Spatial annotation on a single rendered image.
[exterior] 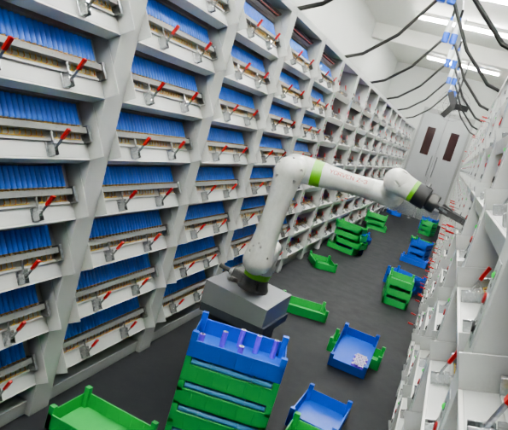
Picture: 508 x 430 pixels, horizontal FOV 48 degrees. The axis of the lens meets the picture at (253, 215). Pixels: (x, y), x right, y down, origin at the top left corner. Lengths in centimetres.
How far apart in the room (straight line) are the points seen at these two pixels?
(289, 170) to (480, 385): 162
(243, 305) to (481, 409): 185
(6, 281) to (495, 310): 131
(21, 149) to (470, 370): 119
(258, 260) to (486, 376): 168
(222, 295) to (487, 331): 187
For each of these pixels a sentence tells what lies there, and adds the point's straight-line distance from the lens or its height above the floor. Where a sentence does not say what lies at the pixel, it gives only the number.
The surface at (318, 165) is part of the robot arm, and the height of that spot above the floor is 101.
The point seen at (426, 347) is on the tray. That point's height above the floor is 51.
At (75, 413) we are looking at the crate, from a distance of 218.
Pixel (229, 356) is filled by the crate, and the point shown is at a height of 44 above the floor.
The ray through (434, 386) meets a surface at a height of 70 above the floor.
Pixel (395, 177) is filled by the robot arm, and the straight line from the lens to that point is 236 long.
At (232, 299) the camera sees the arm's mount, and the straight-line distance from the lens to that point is 255.
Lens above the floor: 116
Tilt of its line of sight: 10 degrees down
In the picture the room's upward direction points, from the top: 17 degrees clockwise
